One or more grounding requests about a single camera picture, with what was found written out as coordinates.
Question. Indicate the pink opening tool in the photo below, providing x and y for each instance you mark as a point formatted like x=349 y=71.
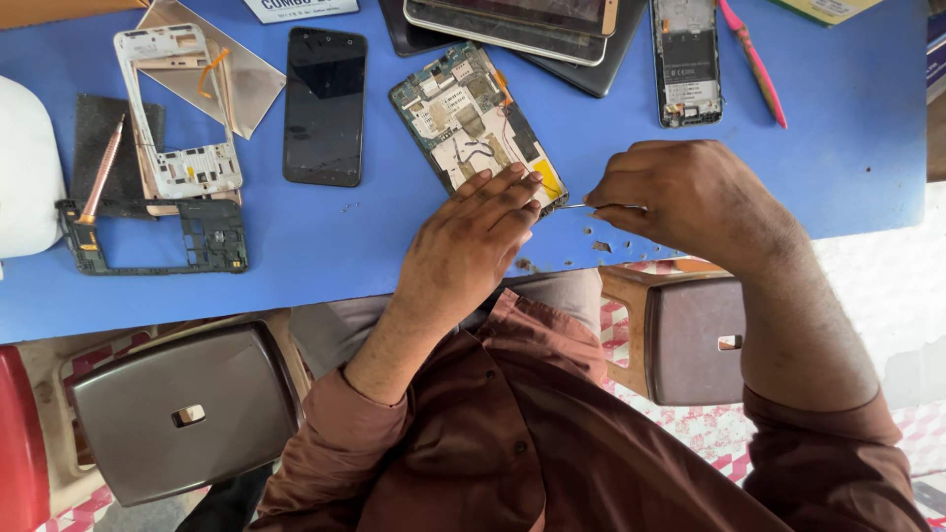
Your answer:
x=757 y=66

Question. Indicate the copper coloured screwdriver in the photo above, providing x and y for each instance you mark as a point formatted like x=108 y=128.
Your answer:
x=102 y=170

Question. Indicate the person's right hand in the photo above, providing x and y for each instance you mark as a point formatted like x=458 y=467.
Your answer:
x=680 y=196

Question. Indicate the brown plastic stool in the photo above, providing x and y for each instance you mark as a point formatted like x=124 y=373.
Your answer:
x=687 y=340

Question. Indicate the gold edged phone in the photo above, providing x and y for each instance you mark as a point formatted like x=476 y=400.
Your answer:
x=562 y=13

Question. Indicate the blue box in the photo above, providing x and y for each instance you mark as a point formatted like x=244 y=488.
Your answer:
x=937 y=59

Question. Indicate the brown shirt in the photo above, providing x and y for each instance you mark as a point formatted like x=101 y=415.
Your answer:
x=554 y=443

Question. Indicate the black tablet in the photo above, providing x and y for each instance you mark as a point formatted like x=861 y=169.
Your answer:
x=606 y=74

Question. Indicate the white phone middle frame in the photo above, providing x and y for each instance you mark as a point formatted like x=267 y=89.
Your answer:
x=196 y=166

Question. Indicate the white printed card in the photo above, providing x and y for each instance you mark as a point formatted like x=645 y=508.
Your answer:
x=299 y=7

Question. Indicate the phone with circuit board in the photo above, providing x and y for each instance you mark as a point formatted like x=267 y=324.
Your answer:
x=465 y=111

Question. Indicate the white rounded object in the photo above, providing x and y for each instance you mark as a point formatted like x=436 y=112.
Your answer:
x=26 y=170

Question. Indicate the black smartphone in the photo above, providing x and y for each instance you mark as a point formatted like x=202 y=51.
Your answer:
x=325 y=103

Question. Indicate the red plastic stool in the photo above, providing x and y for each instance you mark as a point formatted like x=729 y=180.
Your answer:
x=21 y=443

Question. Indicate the thin metal tweezers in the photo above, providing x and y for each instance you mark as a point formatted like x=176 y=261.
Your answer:
x=573 y=206

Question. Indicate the silver edged tablet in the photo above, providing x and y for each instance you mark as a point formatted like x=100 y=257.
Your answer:
x=502 y=41

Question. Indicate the person's left hand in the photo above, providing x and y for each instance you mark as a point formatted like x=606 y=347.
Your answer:
x=454 y=251

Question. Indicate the silver metallic sheet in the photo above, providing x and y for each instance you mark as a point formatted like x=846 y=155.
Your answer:
x=251 y=81

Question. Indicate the yellow green box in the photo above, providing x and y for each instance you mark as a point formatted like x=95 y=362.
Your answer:
x=828 y=9

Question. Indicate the black phone frame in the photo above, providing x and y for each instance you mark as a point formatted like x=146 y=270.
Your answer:
x=214 y=236

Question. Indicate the grey plastic stool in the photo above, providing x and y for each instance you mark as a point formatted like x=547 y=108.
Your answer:
x=185 y=414

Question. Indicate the opened phone with black battery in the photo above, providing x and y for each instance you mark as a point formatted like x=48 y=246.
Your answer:
x=687 y=66

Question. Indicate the brown cardboard piece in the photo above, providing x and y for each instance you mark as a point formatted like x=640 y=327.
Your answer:
x=52 y=9

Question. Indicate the black rectangular pad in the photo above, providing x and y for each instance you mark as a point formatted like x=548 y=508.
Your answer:
x=92 y=140

